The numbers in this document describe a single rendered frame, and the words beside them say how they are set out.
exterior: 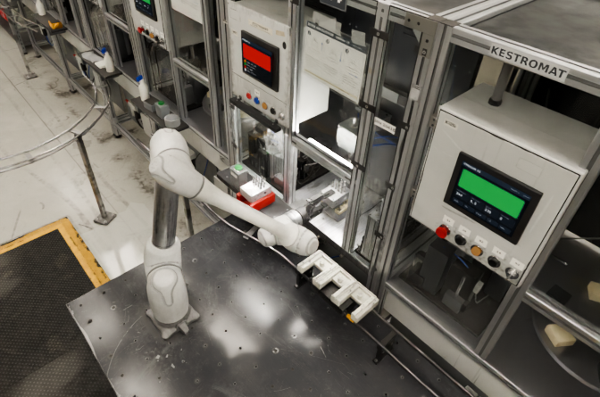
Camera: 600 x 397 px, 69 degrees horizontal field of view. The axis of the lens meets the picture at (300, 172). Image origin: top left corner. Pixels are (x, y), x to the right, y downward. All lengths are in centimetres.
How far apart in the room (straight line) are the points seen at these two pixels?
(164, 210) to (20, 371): 151
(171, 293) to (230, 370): 40
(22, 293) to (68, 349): 57
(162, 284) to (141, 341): 31
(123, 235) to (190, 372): 173
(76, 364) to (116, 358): 87
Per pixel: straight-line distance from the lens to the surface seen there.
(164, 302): 194
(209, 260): 231
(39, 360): 305
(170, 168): 155
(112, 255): 340
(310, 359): 199
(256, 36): 194
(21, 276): 350
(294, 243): 175
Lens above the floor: 244
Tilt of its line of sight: 39 degrees down
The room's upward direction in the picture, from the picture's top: 3 degrees clockwise
